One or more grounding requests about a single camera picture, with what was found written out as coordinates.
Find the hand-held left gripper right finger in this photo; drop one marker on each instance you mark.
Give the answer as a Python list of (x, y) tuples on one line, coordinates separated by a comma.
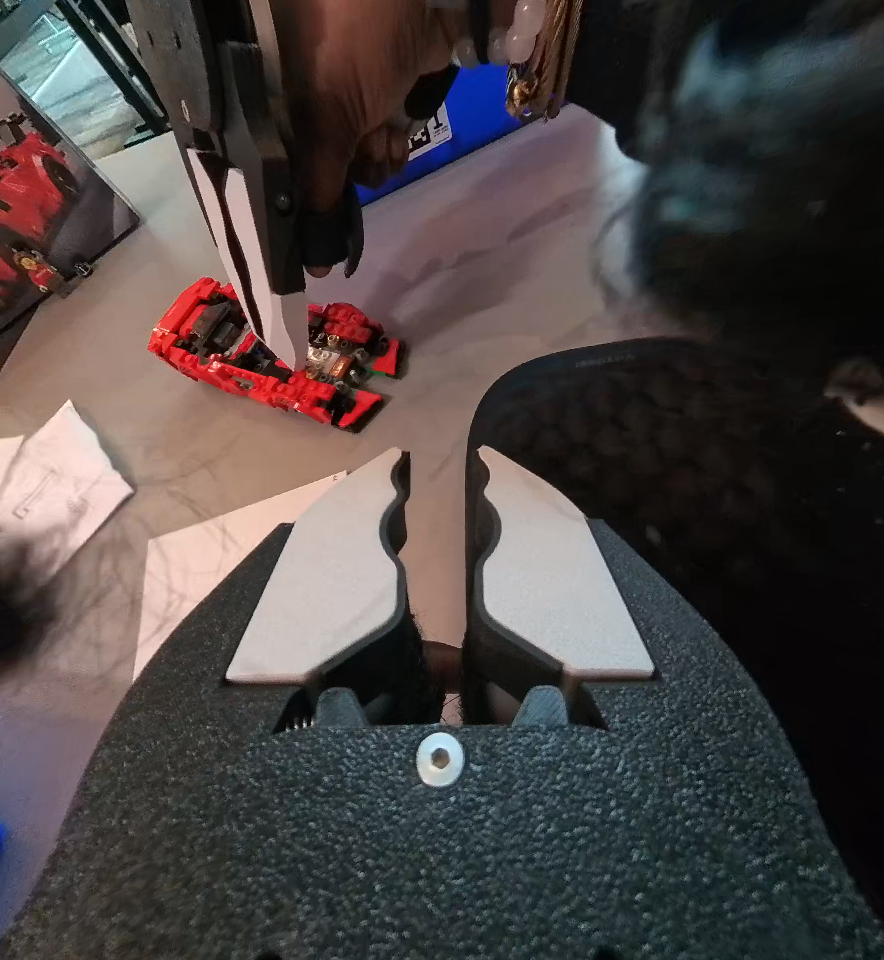
[(562, 600)]

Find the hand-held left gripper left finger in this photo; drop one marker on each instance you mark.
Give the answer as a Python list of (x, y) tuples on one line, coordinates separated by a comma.
[(322, 600)]

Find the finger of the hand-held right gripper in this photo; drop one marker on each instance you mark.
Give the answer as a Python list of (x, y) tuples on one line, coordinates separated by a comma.
[(286, 330), (209, 187)]

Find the red toy brick car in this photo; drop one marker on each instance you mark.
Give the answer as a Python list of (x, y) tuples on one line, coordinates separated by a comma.
[(292, 390)]

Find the person's right hand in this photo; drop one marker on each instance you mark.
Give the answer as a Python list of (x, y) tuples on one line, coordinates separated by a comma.
[(352, 75)]

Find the black metal shelf rack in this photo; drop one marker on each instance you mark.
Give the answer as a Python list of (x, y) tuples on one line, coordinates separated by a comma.
[(123, 82)]

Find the open toy brick instruction booklet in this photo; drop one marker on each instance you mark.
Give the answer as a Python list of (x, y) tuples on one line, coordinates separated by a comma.
[(201, 570)]

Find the black chair armrest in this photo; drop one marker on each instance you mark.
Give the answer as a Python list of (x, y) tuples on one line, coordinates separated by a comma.
[(637, 450)]

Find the toy car set box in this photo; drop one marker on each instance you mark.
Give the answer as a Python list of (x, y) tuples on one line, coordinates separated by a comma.
[(21, 195)]

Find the white folded paper leaflet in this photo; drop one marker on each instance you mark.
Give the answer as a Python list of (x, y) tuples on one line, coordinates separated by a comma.
[(59, 480)]

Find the blue bin with white label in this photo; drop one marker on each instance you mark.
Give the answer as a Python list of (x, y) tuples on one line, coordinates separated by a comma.
[(487, 105)]

